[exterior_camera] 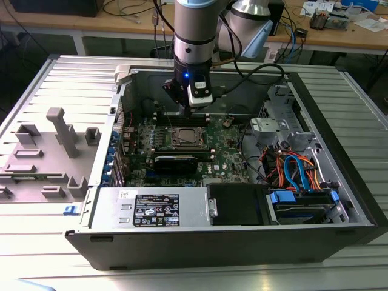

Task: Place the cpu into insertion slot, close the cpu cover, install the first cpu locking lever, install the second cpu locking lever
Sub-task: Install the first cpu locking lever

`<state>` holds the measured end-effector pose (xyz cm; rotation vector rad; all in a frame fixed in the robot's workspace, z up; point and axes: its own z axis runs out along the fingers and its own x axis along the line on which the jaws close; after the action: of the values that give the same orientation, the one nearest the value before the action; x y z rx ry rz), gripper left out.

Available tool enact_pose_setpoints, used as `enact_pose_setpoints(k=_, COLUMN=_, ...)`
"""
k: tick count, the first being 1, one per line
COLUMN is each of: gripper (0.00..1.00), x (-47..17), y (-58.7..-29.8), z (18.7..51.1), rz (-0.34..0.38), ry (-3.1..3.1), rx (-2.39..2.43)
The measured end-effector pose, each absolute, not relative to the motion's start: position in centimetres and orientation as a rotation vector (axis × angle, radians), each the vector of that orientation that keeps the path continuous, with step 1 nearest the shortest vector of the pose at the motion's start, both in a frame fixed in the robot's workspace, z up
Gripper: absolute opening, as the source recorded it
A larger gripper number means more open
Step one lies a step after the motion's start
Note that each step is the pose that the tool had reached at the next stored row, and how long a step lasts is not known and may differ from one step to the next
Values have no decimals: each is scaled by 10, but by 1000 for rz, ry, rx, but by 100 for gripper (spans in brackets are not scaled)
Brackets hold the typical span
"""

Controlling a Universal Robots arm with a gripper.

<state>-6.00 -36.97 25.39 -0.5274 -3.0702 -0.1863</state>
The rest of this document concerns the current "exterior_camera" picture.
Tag metal socket cover frame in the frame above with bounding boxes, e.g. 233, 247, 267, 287
172, 127, 207, 149

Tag black camera cable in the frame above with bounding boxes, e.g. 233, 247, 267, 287
212, 62, 287, 93

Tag black open PC case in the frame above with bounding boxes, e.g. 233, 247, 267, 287
65, 67, 388, 272

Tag hard disk in blue carrier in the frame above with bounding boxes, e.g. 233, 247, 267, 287
266, 188, 342, 226

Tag black graphics card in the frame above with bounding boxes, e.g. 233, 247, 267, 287
153, 156, 198, 176

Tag blue box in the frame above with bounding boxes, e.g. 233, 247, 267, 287
341, 0, 380, 13

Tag metal CPU socket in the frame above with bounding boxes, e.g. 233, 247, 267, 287
170, 125, 210, 150

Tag blue wire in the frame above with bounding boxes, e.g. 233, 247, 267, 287
283, 153, 313, 193

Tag copper heat sink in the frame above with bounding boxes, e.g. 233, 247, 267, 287
309, 8, 328, 30

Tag silver CPU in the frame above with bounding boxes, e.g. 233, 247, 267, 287
178, 130, 198, 145

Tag RAM slot white clips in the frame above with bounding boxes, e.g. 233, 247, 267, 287
153, 119, 210, 123
153, 113, 210, 118

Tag silver perforated drive cage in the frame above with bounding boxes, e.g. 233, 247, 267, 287
250, 84, 319, 152

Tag blue hanging cable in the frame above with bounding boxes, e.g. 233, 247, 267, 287
289, 25, 301, 63

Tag white box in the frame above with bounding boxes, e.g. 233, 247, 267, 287
303, 0, 334, 12

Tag wooden desk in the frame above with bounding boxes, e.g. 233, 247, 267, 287
0, 0, 388, 51

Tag green motherboard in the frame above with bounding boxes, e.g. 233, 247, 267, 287
122, 112, 254, 187

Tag orange wire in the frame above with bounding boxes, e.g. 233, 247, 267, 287
298, 153, 327, 192

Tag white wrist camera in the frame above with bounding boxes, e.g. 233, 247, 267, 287
187, 79, 213, 107

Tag black flat box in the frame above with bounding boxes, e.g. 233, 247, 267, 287
10, 0, 99, 18

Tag grey parts rack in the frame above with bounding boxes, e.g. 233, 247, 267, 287
0, 107, 102, 204

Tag black upright box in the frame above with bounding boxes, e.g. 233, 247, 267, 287
268, 0, 286, 37

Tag grey electronic device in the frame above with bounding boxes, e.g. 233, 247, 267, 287
327, 12, 355, 30

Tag white paper sheets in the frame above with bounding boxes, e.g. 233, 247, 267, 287
354, 18, 388, 33

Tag silver power supply unit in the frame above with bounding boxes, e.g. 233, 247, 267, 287
89, 186, 210, 230

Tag red orange power wires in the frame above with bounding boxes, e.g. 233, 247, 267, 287
259, 146, 287, 186

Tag thick black cable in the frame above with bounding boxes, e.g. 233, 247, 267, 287
238, 125, 267, 186

